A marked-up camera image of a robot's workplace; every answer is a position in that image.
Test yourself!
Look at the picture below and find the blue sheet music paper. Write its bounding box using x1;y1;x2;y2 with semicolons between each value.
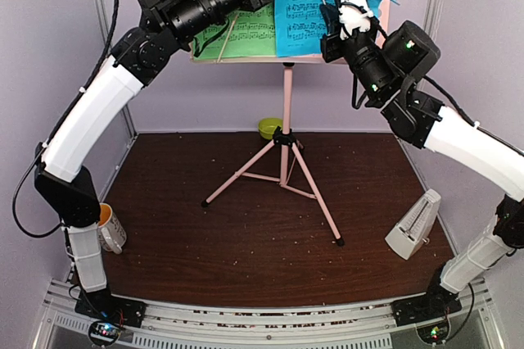
270;0;401;59

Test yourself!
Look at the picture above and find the green sheet music paper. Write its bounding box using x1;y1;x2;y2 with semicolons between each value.
193;3;276;62

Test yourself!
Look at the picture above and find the pink music stand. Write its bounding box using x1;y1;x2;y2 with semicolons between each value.
188;0;394;247

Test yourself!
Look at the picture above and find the white metronome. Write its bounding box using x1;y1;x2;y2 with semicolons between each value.
385;189;441;260

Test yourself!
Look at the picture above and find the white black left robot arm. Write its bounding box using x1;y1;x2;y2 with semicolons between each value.
26;0;274;320

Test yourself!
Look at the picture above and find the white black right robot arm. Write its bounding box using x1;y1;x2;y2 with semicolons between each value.
319;1;523;318

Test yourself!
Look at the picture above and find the yellow-green bowl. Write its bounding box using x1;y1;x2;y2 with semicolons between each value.
258;117;283;140

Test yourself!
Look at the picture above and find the patterned ceramic mug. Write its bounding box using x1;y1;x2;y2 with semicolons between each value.
97;203;127;255

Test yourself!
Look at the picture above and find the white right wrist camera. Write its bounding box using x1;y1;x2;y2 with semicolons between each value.
335;0;375;41

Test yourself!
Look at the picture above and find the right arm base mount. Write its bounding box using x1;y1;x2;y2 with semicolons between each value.
391;294;462;326

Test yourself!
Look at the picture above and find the aluminium front rail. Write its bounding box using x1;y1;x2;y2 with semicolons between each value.
38;279;499;349

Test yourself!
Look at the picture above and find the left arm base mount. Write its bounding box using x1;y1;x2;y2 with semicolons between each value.
75;297;147;328

